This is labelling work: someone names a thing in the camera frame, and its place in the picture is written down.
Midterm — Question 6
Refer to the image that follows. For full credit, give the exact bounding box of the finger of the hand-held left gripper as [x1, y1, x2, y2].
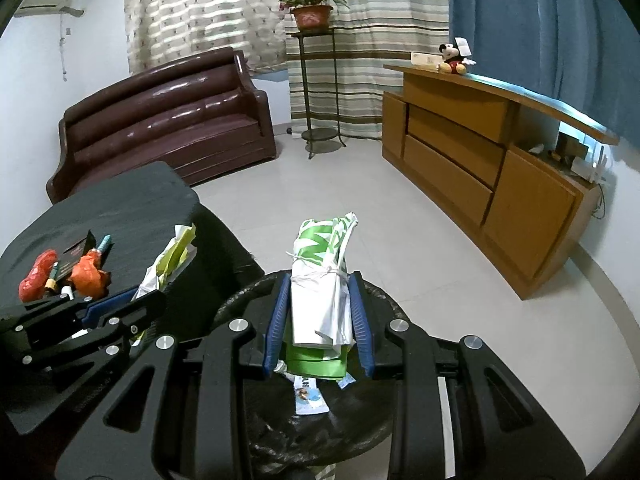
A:
[0, 295, 137, 347]
[20, 291, 167, 368]

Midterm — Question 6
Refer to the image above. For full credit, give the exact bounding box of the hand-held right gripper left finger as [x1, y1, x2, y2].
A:
[55, 272, 293, 480]

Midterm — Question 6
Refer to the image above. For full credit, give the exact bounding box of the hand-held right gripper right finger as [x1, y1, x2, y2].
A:
[348, 271, 586, 480]

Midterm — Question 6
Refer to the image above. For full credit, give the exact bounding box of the orange plastic bag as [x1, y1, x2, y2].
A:
[70, 254, 113, 297]

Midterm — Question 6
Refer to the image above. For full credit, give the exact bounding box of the green and white plastic bag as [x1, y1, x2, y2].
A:
[284, 212, 360, 381]

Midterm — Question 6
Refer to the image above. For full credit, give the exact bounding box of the pale yellow-green wrapper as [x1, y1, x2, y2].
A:
[131, 222, 197, 303]

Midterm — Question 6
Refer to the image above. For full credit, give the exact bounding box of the black cardboard box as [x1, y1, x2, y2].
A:
[52, 230, 101, 281]

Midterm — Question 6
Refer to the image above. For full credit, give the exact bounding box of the red plastic bag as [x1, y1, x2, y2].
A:
[19, 249, 57, 303]

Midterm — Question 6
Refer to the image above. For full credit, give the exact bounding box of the blue and white wrapper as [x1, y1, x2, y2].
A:
[292, 375, 327, 416]

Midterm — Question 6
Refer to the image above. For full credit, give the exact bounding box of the trash bin with black liner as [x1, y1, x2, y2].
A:
[212, 270, 406, 466]

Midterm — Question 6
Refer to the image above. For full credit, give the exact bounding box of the table with dark grey cloth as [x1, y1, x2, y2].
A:
[0, 161, 266, 341]

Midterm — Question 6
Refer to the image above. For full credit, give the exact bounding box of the wooden cabinet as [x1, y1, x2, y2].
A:
[382, 62, 621, 301]

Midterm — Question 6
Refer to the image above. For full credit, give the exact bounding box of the black metal plant stand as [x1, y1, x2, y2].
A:
[286, 29, 347, 160]

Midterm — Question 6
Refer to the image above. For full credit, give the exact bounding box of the dark brown leather sofa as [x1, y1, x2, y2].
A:
[46, 46, 277, 205]

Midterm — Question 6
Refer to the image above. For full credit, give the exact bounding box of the small brown box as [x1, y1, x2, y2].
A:
[557, 132, 586, 161]

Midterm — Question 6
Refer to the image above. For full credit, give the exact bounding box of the white router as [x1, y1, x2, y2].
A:
[570, 145, 608, 183]

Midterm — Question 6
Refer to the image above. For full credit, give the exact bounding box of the mouse plush toy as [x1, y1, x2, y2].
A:
[437, 37, 477, 76]

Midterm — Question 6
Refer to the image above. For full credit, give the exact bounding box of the beige circle-patterned curtain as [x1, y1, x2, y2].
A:
[125, 0, 288, 73]

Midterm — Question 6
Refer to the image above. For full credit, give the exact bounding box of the striped curtain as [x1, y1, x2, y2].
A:
[279, 0, 450, 141]

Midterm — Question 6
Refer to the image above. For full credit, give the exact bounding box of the potted plant in terracotta pot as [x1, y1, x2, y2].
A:
[279, 0, 348, 31]

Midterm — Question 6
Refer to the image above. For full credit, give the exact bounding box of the white air conditioner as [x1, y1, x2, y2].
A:
[17, 0, 85, 17]

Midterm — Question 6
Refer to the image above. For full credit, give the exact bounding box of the blue curtain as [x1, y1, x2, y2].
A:
[444, 0, 640, 143]

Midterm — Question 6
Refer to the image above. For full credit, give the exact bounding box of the air conditioner cable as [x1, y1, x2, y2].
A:
[59, 12, 71, 83]

